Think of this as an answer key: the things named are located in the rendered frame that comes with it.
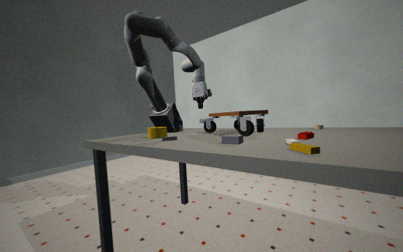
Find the red toy brick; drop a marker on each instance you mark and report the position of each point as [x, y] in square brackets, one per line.
[305, 136]

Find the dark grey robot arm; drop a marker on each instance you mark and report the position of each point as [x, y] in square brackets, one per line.
[136, 24]

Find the yellow rectangular bar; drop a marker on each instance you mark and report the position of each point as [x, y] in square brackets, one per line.
[305, 148]

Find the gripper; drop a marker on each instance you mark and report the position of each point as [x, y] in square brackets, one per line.
[199, 92]

